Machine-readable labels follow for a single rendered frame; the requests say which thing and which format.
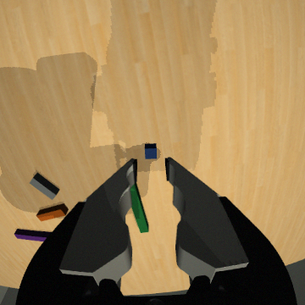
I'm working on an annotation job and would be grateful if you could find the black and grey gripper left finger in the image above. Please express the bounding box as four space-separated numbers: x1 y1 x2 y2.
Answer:
15 158 137 305

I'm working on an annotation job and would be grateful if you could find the small blue cube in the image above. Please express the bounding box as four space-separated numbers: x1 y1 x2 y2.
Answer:
145 143 157 159

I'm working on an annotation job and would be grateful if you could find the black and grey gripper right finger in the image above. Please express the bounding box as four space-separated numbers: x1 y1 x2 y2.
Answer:
165 157 297 305

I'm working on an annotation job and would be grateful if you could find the purple rod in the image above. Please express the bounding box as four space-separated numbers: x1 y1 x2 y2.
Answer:
14 229 51 241

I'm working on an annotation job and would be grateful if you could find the orange rod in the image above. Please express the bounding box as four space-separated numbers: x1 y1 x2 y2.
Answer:
36 203 69 221

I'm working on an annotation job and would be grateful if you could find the grey rod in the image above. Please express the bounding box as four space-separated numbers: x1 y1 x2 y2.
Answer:
30 173 60 200

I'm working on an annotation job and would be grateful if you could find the green rod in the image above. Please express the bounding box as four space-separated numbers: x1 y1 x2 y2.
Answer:
130 182 149 233

